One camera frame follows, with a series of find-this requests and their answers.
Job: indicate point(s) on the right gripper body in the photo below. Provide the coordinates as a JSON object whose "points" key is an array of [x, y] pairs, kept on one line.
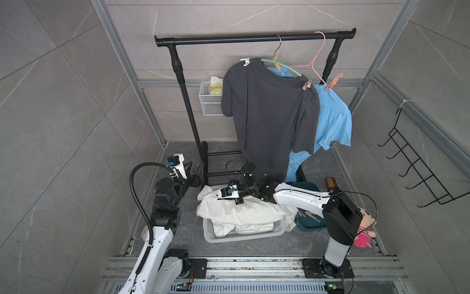
{"points": [[246, 190]]}

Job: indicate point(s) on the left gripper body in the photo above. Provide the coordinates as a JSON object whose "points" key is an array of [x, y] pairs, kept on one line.
{"points": [[180, 188]]}

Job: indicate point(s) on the white garment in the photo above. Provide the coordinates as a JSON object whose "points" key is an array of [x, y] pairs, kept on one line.
{"points": [[251, 215]]}

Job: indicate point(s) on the dark grey garment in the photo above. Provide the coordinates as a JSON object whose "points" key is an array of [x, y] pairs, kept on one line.
{"points": [[273, 115]]}

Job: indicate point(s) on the yellow clothespin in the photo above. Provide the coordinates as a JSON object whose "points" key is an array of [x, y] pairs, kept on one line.
{"points": [[277, 65]]}

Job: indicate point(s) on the light pink clothespin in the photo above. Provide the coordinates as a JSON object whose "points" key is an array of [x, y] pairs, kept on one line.
{"points": [[246, 61]]}

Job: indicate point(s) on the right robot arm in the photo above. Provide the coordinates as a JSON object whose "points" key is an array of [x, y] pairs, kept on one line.
{"points": [[345, 222]]}

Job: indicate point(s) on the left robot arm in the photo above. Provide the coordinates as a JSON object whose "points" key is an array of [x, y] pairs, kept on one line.
{"points": [[158, 266]]}

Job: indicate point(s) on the clothespins in tray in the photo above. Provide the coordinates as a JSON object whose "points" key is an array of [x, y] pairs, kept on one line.
{"points": [[307, 216]]}

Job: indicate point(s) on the white laundry basket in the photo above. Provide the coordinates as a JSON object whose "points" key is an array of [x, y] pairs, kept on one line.
{"points": [[278, 228]]}

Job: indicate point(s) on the teal clothespin tray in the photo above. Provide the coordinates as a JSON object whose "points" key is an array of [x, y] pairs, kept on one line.
{"points": [[308, 226]]}

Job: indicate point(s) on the plaid case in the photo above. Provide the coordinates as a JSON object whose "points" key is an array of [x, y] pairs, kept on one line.
{"points": [[332, 185]]}

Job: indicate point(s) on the yellow tissue pack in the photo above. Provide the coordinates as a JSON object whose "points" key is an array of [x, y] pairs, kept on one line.
{"points": [[216, 86]]}

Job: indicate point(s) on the pink plush doll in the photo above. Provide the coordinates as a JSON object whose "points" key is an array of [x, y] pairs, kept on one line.
{"points": [[363, 236]]}

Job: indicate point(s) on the black clothes rack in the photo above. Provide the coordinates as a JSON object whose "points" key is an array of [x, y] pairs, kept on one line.
{"points": [[171, 43]]}

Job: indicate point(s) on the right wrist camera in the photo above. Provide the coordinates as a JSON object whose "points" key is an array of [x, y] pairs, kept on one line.
{"points": [[228, 193]]}

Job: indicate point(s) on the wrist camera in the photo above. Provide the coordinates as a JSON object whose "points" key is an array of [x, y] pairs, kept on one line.
{"points": [[228, 193], [177, 161]]}

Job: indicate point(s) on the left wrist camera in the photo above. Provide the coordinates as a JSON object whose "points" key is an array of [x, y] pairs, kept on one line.
{"points": [[177, 161]]}

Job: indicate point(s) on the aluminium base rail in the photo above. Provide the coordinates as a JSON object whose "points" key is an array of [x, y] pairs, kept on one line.
{"points": [[256, 275]]}

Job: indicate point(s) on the black wall hook rack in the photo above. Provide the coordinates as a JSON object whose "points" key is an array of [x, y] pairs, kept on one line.
{"points": [[426, 176]]}

